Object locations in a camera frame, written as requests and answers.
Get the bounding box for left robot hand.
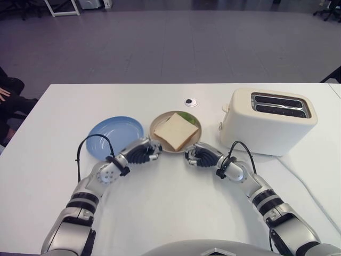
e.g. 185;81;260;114
118;137;164;164

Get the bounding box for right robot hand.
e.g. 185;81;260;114
183;142;224;169

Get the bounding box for beige plate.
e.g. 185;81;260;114
148;110;203;154

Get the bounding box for blue plate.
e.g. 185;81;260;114
85;115;145;162

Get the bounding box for bread slice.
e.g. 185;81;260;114
153;112;199;151
156;116;172;127

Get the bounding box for green lettuce leaf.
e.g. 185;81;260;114
178;112;197;124

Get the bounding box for cream toaster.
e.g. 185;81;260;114
218;88;319;157

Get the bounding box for robot body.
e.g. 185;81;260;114
143;239;270;256

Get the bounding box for person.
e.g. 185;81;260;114
0;66;38;148

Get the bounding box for black office chair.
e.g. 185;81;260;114
0;0;44;21
312;0;341;22

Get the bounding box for black cable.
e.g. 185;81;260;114
75;134;116;185
217;141;258;179

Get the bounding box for white cord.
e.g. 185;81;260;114
277;154;341;228

